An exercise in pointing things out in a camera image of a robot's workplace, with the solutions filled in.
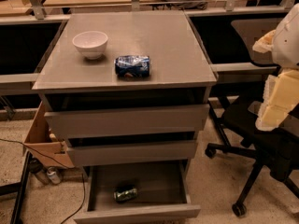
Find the grey top drawer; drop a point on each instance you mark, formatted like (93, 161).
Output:
(128, 121)

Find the grey middle drawer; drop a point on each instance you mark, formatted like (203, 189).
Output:
(132, 153)

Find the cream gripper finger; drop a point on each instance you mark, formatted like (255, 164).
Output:
(280, 97)
(265, 43)

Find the white bottle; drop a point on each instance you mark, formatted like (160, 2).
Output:
(54, 175)

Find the dark bottle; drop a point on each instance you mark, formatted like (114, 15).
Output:
(36, 168)

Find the grey bottom drawer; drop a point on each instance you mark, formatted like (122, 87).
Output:
(162, 194)

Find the white bowl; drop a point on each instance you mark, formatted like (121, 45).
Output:
(91, 44)

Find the grey drawer cabinet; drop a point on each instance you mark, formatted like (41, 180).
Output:
(179, 73)

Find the blue crushed can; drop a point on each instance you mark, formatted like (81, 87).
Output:
(132, 66)

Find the black office chair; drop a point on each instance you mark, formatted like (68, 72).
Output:
(278, 150)

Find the cardboard box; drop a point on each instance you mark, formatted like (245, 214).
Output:
(44, 145)

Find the black metal stand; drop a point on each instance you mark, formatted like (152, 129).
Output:
(19, 188)

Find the grey drawer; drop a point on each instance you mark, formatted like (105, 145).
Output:
(128, 121)
(162, 194)
(132, 153)

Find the green can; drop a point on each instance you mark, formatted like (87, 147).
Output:
(125, 194)

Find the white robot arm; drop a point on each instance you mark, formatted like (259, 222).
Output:
(285, 52)

